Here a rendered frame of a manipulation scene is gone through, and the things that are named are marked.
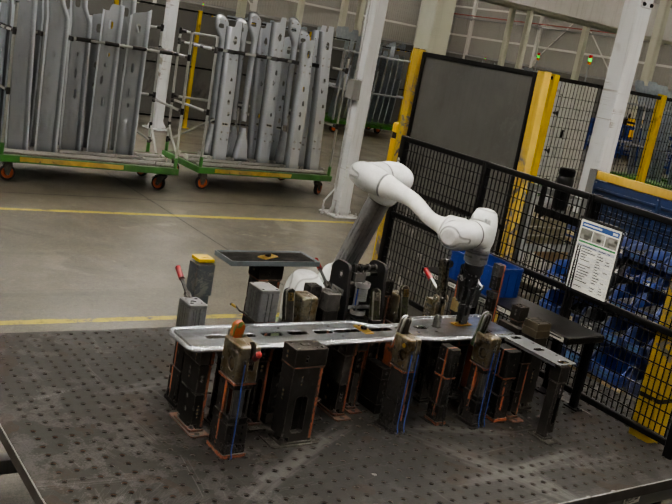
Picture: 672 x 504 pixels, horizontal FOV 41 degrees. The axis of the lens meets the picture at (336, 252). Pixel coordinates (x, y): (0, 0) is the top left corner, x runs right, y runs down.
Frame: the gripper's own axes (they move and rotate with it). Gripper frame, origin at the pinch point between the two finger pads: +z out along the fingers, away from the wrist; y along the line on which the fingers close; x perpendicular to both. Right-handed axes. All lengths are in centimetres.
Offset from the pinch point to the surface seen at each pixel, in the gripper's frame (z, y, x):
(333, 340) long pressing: 5, 8, -65
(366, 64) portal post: -64, -585, 356
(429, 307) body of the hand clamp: 3.3, -16.1, -2.7
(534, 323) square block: -1.0, 14.7, 23.8
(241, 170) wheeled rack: 84, -680, 275
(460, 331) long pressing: 4.6, 6.0, -5.3
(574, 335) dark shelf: 1.4, 22.6, 38.8
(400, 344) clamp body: 3.4, 17.1, -43.0
